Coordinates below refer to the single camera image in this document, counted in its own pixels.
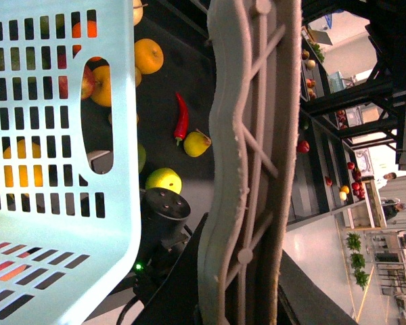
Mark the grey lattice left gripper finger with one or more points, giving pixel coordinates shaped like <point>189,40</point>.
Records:
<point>253,124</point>

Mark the light teal shopping basket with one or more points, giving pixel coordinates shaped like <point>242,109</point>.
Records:
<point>64,246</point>

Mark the yellow lemon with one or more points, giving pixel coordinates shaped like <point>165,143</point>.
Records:
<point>23,173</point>

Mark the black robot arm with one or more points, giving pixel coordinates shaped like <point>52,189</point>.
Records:
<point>169,219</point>

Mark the green avocado near lemon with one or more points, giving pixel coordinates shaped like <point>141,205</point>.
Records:
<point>141,157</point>

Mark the orange yellow pear apple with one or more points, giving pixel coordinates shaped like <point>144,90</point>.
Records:
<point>149,57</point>

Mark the red chili pepper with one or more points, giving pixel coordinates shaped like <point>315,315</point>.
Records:
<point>183,120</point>

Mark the yellow green pear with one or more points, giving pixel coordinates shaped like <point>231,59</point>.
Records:
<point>196,143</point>

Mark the brown kiwi upper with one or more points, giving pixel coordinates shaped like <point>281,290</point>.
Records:
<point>138,77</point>

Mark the white pear with stem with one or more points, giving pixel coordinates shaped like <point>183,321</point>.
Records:
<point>138,10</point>

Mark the green apple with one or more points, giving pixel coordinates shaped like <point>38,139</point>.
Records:
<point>164,178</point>

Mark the small orange tangerine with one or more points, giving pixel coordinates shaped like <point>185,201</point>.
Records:
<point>90,29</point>

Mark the red yellow apple centre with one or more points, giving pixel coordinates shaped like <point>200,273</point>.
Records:
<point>88,83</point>

